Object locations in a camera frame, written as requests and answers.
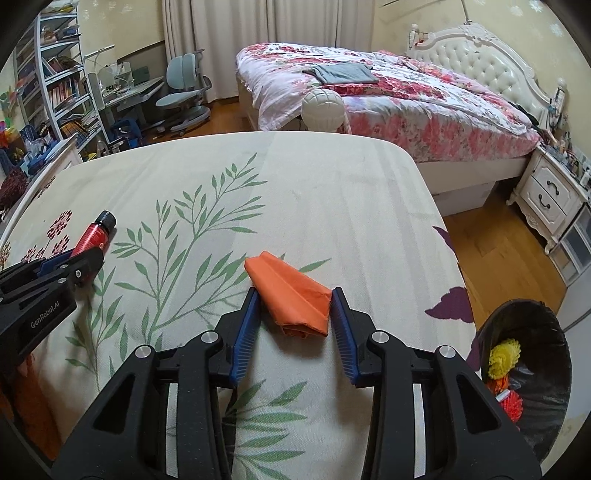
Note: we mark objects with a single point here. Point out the yellow foam net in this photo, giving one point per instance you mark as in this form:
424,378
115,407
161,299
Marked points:
503,359

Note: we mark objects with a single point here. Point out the grey folded clothing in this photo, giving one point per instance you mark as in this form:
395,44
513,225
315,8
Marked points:
341,74

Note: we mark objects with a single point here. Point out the white desk lamp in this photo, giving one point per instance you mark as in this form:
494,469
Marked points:
99,51

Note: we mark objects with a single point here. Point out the red tube with black cap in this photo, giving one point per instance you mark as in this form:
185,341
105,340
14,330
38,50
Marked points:
92,235

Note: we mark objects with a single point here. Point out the white bookshelf with books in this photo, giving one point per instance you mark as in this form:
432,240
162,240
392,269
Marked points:
60,83

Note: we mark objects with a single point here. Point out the white sliding wardrobe door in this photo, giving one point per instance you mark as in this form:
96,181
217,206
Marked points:
579,314

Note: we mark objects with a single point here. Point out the red foam net bundle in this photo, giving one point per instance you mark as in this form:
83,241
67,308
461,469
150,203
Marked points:
512,407

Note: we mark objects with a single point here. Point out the pink floral quilt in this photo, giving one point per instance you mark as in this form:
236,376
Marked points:
415,110

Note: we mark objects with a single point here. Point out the white volleyball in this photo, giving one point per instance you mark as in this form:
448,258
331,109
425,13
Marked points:
323,110

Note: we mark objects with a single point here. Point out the beige curtain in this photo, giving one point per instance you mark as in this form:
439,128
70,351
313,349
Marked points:
217,41
323,23

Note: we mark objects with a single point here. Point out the grey-blue office chair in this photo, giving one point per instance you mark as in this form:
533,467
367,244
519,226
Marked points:
182,87

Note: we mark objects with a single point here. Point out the orange paper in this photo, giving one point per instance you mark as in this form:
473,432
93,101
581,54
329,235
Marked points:
286,286

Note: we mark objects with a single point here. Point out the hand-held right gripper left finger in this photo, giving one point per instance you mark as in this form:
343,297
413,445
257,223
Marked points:
244,337

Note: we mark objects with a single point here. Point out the person's left forearm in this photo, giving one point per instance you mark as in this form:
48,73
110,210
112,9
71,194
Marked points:
32,406

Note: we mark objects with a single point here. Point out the nightstand clutter of bottles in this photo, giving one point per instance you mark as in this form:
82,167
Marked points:
565,147

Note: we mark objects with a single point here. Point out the black-lined waste bin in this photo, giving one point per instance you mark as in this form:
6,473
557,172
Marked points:
545,350

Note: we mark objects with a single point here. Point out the white tufted bed frame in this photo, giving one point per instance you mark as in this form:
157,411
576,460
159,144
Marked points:
485,60

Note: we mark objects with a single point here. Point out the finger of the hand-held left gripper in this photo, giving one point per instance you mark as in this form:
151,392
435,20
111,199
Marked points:
55,264
87,265

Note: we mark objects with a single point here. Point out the grey study desk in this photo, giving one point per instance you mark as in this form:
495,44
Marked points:
134,92

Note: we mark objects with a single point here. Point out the white nightstand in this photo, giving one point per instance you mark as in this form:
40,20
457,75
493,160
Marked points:
545,194

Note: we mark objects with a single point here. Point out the floral cream tablecloth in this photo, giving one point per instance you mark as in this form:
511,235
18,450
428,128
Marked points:
300,194

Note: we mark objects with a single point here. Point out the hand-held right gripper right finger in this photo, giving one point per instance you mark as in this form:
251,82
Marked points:
344,337

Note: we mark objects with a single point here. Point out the clear plastic drawer unit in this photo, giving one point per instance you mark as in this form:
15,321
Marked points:
572,254

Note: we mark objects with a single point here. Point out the white storage box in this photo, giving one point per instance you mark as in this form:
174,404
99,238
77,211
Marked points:
461,198

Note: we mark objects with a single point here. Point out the blue plastic stool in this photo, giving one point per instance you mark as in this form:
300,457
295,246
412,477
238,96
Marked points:
127,133

